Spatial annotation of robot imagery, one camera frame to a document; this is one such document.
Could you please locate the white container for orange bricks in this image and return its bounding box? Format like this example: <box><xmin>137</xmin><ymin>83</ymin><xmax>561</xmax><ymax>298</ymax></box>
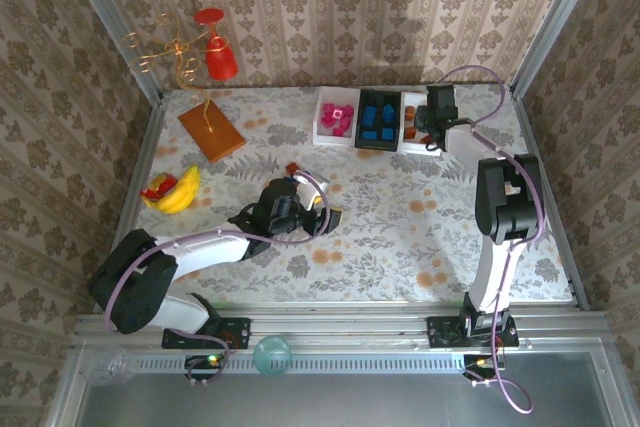
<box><xmin>399</xmin><ymin>91</ymin><xmax>446</xmax><ymax>157</ymax></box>

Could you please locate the black container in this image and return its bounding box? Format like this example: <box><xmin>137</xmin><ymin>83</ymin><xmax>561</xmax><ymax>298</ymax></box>
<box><xmin>353</xmin><ymin>89</ymin><xmax>404</xmax><ymax>153</ymax></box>

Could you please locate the floral tablecloth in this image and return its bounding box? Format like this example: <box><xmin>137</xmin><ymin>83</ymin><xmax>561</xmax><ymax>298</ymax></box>
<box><xmin>114</xmin><ymin>84</ymin><xmax>574</xmax><ymax>306</ymax></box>

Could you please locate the white container for pink bricks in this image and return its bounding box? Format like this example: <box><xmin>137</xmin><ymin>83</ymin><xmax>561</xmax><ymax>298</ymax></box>
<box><xmin>312</xmin><ymin>85</ymin><xmax>362</xmax><ymax>148</ymax></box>

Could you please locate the yellow toy banana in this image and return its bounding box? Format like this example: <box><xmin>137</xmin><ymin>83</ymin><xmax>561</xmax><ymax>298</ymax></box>
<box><xmin>143</xmin><ymin>165</ymin><xmax>202</xmax><ymax>216</ymax></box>

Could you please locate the red and yellow toy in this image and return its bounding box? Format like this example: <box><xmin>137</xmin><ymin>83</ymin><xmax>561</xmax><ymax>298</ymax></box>
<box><xmin>139</xmin><ymin>172</ymin><xmax>179</xmax><ymax>201</ymax></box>

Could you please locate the teal glass cup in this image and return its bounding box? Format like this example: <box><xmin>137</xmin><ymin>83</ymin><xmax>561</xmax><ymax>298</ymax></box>
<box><xmin>252</xmin><ymin>335</ymin><xmax>293</xmax><ymax>377</ymax></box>

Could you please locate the red wine glass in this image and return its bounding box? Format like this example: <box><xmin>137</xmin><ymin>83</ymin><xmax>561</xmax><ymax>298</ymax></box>
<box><xmin>193</xmin><ymin>6</ymin><xmax>240</xmax><ymax>82</ymax></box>

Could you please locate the grey metal shelf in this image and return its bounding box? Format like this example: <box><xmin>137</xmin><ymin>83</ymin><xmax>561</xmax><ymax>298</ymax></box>
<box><xmin>47</xmin><ymin>346</ymin><xmax>626</xmax><ymax>427</ymax></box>

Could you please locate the small black connector board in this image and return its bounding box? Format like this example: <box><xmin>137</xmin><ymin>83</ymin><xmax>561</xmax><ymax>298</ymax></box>
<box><xmin>184</xmin><ymin>354</ymin><xmax>224</xmax><ymax>383</ymax></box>
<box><xmin>462</xmin><ymin>354</ymin><xmax>504</xmax><ymax>383</ymax></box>

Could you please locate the clear plastic cup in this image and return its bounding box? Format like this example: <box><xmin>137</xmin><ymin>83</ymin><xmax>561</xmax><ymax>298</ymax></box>
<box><xmin>82</xmin><ymin>345</ymin><xmax>137</xmax><ymax>387</ymax></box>

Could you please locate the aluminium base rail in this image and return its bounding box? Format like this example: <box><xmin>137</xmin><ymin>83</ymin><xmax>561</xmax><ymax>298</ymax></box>
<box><xmin>73</xmin><ymin>304</ymin><xmax>609</xmax><ymax>348</ymax></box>

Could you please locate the gold wire stand wooden base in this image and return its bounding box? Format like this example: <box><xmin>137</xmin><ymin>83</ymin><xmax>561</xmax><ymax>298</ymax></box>
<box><xmin>124</xmin><ymin>13</ymin><xmax>248</xmax><ymax>164</ymax></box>

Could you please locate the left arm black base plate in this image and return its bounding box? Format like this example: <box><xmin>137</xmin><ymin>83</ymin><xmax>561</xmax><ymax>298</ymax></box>
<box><xmin>160</xmin><ymin>316</ymin><xmax>252</xmax><ymax>351</ymax></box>

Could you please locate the aluminium side rail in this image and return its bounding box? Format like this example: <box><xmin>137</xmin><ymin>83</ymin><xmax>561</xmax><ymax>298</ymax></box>
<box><xmin>93</xmin><ymin>96</ymin><xmax>166</xmax><ymax>316</ymax></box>
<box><xmin>509</xmin><ymin>89</ymin><xmax>591</xmax><ymax>311</ymax></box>

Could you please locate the grey slotted cable duct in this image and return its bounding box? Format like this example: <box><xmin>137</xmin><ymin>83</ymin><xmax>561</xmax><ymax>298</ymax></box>
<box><xmin>119</xmin><ymin>352</ymin><xmax>469</xmax><ymax>376</ymax></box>

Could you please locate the aluminium frame post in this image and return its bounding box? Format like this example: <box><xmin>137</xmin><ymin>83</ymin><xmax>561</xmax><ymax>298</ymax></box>
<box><xmin>509</xmin><ymin>0</ymin><xmax>609</xmax><ymax>98</ymax></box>
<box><xmin>55</xmin><ymin>0</ymin><xmax>164</xmax><ymax>103</ymax></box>

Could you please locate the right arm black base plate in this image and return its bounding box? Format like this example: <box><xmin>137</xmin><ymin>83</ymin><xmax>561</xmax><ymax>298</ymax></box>
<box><xmin>425</xmin><ymin>315</ymin><xmax>520</xmax><ymax>349</ymax></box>

